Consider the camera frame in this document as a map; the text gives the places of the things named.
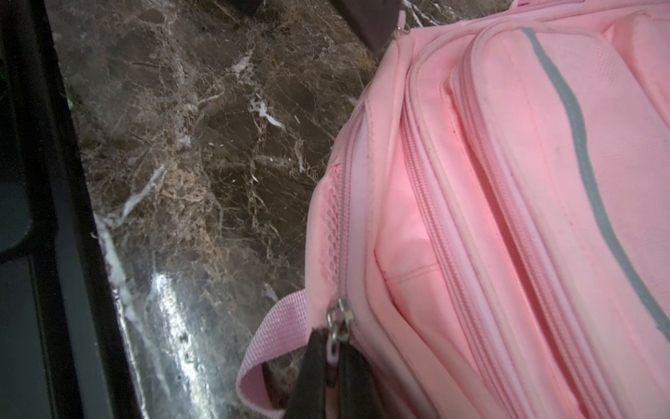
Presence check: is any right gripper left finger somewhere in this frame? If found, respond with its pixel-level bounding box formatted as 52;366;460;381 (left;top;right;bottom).
283;330;328;419

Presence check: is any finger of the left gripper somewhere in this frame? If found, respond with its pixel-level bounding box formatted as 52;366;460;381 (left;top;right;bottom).
330;0;401;52

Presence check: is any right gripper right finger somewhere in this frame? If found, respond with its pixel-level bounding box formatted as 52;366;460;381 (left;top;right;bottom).
338;343;385;419

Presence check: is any pink backpack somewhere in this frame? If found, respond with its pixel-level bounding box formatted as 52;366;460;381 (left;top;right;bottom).
236;1;669;418

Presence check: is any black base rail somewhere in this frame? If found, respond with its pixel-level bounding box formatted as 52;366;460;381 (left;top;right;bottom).
1;1;141;418

